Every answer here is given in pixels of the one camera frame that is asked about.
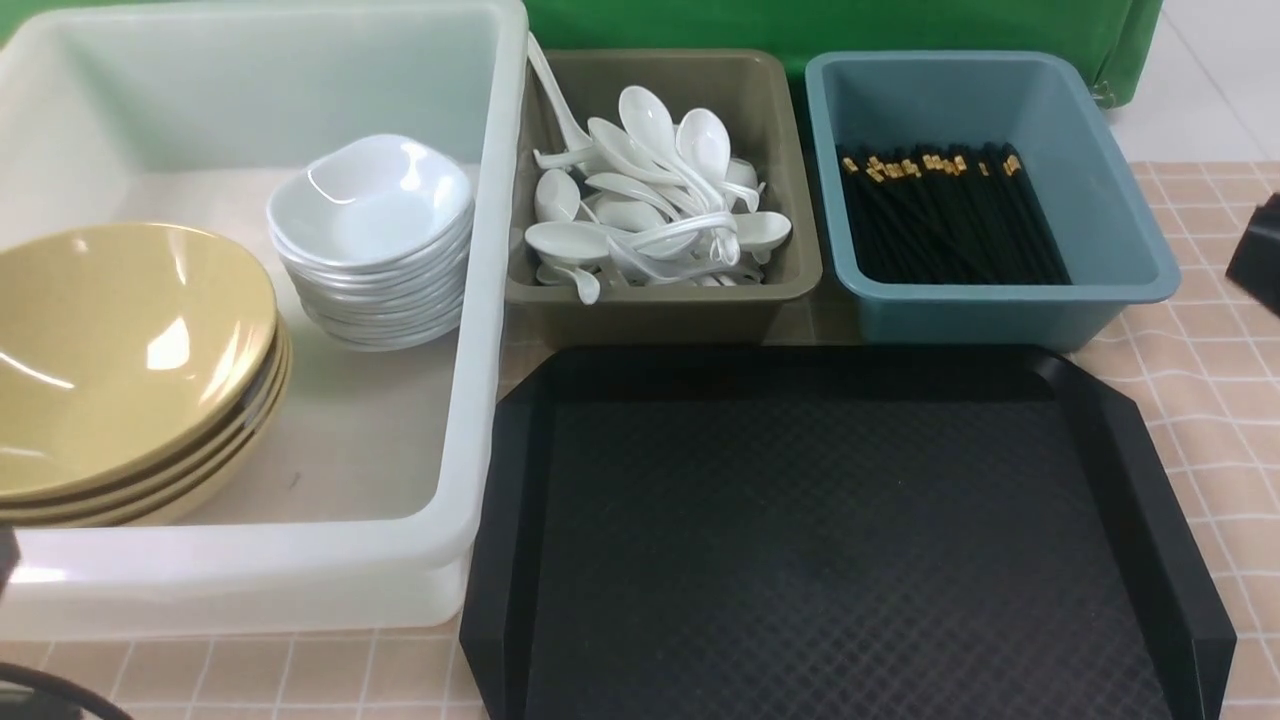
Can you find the olive green spoon bin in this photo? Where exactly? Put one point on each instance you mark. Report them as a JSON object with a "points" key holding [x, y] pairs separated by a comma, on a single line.
{"points": [[748, 90]]}

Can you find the green cloth backdrop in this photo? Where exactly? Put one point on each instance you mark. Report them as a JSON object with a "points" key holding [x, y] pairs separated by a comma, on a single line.
{"points": [[1105, 42]]}

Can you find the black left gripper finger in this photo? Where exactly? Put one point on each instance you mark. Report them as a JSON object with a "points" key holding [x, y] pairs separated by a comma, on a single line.
{"points": [[9, 557]]}

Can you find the checkered beige tablecloth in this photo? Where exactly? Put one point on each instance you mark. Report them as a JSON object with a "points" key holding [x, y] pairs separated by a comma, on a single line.
{"points": [[1202, 368]]}

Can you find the large white plastic tub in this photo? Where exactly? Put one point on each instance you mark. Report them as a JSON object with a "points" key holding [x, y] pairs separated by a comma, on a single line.
{"points": [[357, 507]]}

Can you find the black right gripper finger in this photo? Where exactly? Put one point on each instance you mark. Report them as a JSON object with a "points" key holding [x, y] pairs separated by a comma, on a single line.
{"points": [[1254, 266]]}

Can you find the bundle of black chopsticks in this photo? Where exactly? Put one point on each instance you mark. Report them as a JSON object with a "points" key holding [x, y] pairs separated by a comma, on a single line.
{"points": [[957, 214]]}

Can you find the white ceramic soup spoon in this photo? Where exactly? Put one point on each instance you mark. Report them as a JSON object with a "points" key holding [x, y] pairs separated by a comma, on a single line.
{"points": [[588, 242]]}

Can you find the stack of yellow bowls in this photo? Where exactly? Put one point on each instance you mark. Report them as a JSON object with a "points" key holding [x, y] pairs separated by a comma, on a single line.
{"points": [[176, 485]]}

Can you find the small white square dish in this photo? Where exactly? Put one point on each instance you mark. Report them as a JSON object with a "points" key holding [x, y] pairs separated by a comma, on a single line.
{"points": [[378, 202]]}

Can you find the blue chopstick bin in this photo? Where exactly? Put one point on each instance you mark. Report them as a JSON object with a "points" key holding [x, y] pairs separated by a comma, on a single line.
{"points": [[1116, 254]]}

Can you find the black plastic serving tray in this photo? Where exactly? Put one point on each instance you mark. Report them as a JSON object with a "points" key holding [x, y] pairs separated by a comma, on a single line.
{"points": [[835, 532]]}

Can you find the pile of white spoons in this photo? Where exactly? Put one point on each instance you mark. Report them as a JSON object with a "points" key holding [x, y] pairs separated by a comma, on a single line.
{"points": [[641, 171]]}

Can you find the yellow noodle bowl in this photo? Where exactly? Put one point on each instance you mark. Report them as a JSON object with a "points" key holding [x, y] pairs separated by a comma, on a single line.
{"points": [[120, 343]]}

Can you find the stack of white dishes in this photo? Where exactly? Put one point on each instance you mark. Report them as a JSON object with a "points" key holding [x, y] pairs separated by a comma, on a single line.
{"points": [[411, 304]]}

